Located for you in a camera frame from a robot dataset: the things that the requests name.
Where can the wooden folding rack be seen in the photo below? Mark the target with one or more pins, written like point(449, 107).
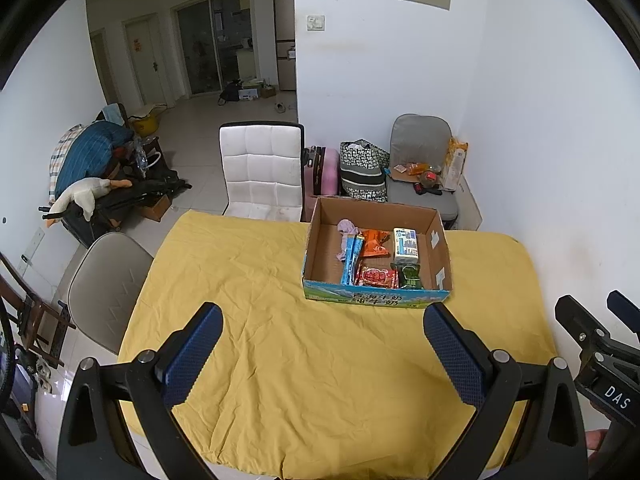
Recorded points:
point(37, 320)

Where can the white tissue pack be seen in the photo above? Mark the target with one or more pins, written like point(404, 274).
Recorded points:
point(405, 245)

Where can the yellow tablecloth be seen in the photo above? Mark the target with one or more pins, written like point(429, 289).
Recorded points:
point(300, 360)

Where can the white padded chair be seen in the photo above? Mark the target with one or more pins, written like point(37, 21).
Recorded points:
point(260, 170)

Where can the person's right forearm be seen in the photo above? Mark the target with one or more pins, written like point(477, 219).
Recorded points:
point(596, 440)

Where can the printed cardboard box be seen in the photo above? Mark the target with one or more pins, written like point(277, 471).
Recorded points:
point(375, 297)

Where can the yellow basin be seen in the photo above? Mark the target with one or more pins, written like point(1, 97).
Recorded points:
point(145, 122)

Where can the wall light switch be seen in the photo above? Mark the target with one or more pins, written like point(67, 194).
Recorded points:
point(316, 23)

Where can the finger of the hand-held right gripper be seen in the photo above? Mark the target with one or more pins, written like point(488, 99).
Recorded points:
point(625, 310)
point(580, 322)

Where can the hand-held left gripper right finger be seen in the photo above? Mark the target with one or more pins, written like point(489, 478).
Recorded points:
point(455, 355)

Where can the green snack packet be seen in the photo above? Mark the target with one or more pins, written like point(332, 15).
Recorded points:
point(410, 275)

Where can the long blue packet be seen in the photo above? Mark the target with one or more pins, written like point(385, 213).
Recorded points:
point(351, 260)

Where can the red black tool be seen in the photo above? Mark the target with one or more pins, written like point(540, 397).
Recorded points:
point(427, 190)

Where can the wall outlet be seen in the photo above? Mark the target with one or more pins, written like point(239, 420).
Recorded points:
point(32, 245)

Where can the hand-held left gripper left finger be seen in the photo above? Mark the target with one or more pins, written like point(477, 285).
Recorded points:
point(192, 355)

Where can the glass sliding door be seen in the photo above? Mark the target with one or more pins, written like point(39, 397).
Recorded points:
point(200, 45)

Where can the blue bedding bundle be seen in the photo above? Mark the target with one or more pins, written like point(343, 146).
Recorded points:
point(92, 152)

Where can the grey cushioned seat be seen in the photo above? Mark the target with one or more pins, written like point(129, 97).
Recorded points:
point(420, 135)

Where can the white goose plush toy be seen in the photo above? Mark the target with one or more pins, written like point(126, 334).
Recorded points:
point(82, 192)

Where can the pink suitcase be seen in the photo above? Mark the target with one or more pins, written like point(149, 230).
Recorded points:
point(325, 170)

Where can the black white patterned bag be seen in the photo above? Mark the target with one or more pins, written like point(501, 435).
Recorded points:
point(362, 170)

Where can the small cardboard boxes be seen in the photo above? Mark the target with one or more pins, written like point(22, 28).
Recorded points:
point(255, 91)

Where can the white door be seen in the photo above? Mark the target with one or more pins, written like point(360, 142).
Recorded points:
point(145, 60)

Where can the small orange packet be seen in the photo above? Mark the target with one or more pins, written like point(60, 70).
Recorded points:
point(419, 168)

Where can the brown cardboard box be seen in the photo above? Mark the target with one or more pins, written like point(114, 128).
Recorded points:
point(157, 207)

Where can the plaid cloth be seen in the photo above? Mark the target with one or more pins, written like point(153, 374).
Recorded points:
point(60, 160)

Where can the red snack packet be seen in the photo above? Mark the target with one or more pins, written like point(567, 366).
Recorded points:
point(377, 276)

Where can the beige chair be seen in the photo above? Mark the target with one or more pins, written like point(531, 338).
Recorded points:
point(107, 280)

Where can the orange snack packet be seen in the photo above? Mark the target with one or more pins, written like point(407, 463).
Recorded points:
point(375, 242)

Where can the purple sock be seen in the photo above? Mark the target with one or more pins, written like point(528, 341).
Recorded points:
point(346, 226)

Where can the orange white carton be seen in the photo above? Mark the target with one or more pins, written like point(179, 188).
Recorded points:
point(454, 165)

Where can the grey cabinet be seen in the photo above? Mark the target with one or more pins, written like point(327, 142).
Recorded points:
point(285, 40)

